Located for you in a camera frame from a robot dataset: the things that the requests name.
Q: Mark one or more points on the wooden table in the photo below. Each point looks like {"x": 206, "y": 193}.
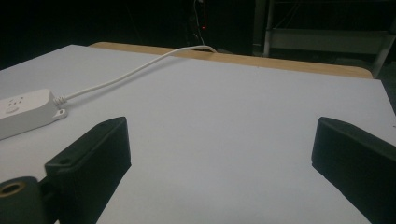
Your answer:
{"x": 249, "y": 60}

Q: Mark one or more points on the metal shelf stand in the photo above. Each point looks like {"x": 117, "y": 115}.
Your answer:
{"x": 323, "y": 37}

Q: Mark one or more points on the white power strip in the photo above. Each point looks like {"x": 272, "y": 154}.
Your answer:
{"x": 23, "y": 110}

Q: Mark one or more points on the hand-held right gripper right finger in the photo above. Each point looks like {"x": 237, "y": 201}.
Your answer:
{"x": 358, "y": 161}

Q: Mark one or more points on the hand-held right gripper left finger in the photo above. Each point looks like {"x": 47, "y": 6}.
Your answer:
{"x": 93, "y": 161}

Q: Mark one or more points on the white table cover sheet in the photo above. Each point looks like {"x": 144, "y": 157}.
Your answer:
{"x": 218, "y": 124}

